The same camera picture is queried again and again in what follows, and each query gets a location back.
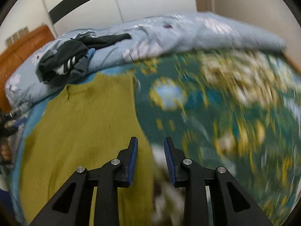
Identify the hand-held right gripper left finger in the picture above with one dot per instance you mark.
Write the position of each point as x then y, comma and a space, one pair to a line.
132, 161

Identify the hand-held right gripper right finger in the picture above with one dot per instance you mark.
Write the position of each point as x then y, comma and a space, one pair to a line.
169, 162

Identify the olive green knit sweater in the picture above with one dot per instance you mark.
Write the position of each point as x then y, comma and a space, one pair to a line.
82, 134

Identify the green floral bed sheet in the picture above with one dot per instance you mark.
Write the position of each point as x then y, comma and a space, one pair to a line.
211, 113

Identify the black striped garment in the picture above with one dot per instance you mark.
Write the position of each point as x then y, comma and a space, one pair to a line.
63, 61

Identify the black long garment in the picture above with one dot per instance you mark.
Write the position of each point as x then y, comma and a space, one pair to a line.
108, 40

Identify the grey floral duvet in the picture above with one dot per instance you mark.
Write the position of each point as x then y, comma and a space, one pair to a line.
164, 37

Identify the dark clutter beside bed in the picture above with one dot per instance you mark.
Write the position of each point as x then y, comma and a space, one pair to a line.
6, 134

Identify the orange wooden headboard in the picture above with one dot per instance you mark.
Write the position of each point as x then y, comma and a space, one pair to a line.
16, 56

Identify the white wardrobe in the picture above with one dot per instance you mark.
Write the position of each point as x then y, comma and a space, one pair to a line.
122, 2

